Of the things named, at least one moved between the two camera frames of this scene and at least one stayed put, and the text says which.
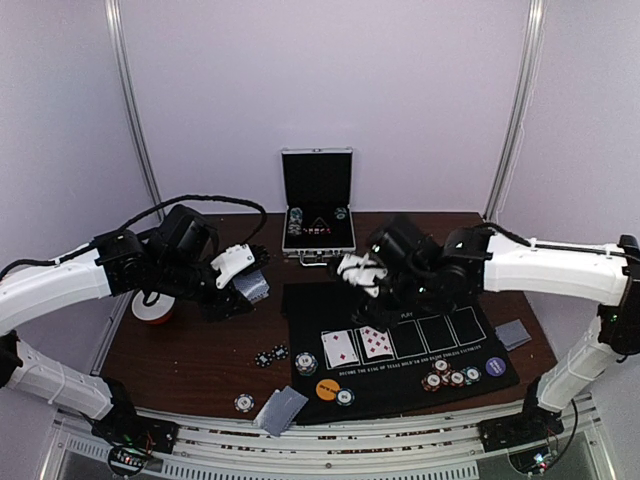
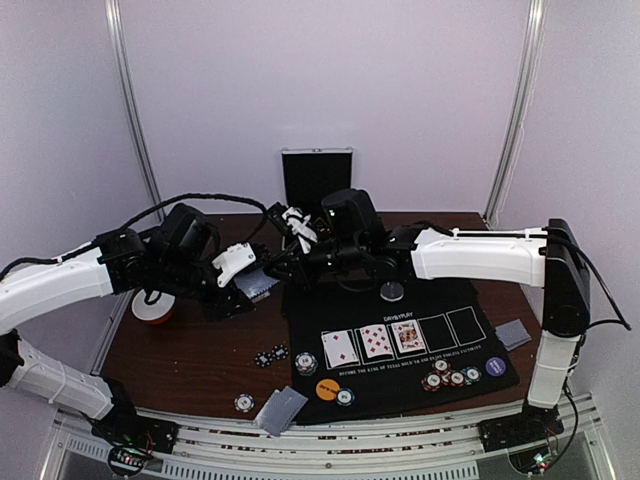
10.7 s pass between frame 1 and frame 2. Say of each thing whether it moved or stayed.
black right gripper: moved
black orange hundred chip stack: stayed
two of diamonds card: stayed
